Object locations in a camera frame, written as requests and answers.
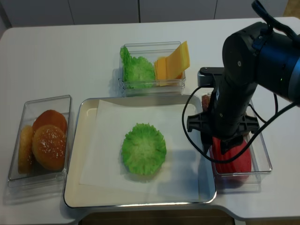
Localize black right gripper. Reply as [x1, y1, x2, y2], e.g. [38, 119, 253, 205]
[186, 92, 259, 154]

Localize red tomato slice front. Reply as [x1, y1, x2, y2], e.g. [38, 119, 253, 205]
[212, 137, 252, 174]

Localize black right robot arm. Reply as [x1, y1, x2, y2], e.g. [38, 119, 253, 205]
[184, 22, 300, 154]

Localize round green lettuce leaf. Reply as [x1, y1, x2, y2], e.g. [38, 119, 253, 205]
[121, 123, 167, 176]

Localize upright yellow cheese slice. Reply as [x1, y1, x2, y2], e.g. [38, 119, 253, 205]
[166, 41, 190, 79]

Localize flat yellow cheese slices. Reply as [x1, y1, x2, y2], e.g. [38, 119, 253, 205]
[154, 56, 184, 87]

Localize clear lettuce and cheese box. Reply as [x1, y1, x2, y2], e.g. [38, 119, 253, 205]
[118, 41, 186, 97]

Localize green lettuce in box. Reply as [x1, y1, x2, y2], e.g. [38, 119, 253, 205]
[120, 46, 155, 89]

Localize brown meat patty rear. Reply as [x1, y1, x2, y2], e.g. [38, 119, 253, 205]
[202, 95, 210, 112]

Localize white metal tray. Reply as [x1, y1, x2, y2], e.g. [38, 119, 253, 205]
[64, 95, 216, 208]

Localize clear patty and tomato box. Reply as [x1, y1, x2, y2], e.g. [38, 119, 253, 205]
[201, 92, 273, 188]

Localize white paper sheet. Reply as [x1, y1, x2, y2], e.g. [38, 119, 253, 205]
[80, 101, 201, 201]

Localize plain brown bun rear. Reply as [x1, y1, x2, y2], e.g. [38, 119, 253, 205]
[32, 110, 68, 134]

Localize sesame bun top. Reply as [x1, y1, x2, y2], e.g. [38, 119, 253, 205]
[32, 125, 66, 171]

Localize clear bun box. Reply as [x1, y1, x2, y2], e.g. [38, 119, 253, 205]
[8, 95, 74, 189]

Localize bun bottom on edge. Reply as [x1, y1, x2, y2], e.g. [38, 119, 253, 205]
[18, 125, 34, 174]

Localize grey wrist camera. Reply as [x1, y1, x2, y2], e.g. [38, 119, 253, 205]
[197, 67, 224, 88]

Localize black camera cable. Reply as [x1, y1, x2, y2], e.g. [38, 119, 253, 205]
[181, 86, 300, 163]

